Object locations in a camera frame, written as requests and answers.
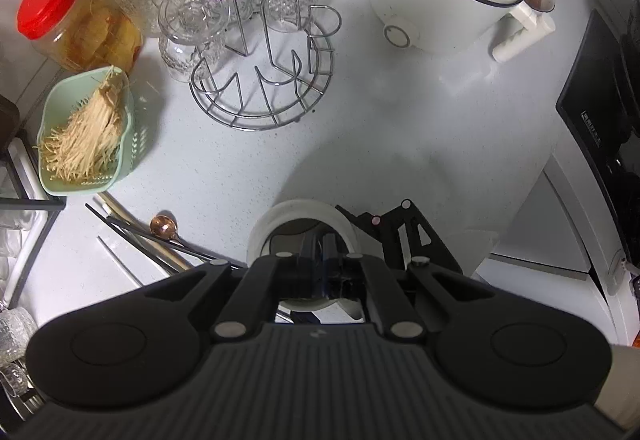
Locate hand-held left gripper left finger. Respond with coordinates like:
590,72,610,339
142,233,328,341

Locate rose gold metal spoon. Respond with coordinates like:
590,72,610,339
149,215,221,261

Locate green plastic basket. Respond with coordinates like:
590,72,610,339
36,65,137,197

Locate white ceramic mug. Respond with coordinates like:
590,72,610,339
247,199,362,321

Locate red lid plastic jar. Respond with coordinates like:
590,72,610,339
16,0,144,72

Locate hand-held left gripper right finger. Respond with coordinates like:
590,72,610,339
325,233,496,341

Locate white chopstick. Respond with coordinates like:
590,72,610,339
96,235,144,289

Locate small stem glass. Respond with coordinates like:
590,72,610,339
0,362,28,396

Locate dish rack with boards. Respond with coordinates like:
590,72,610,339
0,93,67,306

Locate white cabinet front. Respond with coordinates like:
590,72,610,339
472,120,640,356

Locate black induction cooktop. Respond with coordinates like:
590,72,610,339
555,9,640,246

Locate wire glass rack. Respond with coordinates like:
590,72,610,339
189,0,335,130

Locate textured glass mug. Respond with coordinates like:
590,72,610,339
0,306,40,365

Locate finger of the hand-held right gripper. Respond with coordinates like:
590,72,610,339
334,198,463,277

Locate enoki mushrooms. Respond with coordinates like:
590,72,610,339
32,65,128,186

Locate white drip tray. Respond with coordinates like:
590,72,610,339
0,210,61,306

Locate upturned drinking glass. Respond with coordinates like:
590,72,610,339
0,213,38,261

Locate beige chopstick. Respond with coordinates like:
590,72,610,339
96,191,193,271

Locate black chopstick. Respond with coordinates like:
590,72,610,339
106,216,248,269
84,203,177,273

